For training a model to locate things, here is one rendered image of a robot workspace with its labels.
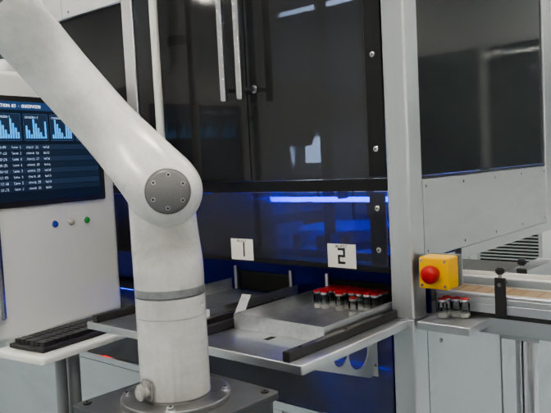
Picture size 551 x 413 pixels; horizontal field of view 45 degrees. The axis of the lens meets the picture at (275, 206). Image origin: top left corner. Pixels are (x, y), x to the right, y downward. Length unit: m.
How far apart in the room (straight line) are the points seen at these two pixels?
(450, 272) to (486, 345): 0.50
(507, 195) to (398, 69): 0.67
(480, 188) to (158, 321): 1.07
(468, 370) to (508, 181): 0.58
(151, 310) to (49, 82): 0.40
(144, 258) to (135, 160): 0.17
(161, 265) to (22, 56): 0.39
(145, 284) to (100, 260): 1.07
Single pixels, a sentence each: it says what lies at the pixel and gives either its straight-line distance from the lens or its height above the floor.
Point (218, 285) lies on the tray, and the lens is 1.99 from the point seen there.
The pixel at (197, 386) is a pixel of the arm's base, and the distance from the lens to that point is 1.16.
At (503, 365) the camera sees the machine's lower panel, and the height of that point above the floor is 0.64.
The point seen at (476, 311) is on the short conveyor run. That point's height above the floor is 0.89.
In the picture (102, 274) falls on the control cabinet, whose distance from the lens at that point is 2.19.
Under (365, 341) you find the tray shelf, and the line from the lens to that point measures 1.44.
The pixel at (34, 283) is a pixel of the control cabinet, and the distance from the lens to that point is 2.03.
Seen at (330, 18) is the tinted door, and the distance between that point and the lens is 1.69.
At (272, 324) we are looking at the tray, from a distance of 1.48.
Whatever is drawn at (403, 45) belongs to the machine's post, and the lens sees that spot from 1.56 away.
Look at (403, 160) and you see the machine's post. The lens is 1.54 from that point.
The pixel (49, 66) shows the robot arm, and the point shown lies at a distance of 1.11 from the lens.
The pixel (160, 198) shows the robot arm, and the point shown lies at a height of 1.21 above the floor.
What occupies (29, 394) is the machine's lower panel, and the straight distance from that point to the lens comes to 3.01.
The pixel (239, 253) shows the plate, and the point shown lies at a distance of 1.88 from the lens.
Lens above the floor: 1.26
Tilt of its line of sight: 4 degrees down
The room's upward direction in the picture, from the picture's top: 3 degrees counter-clockwise
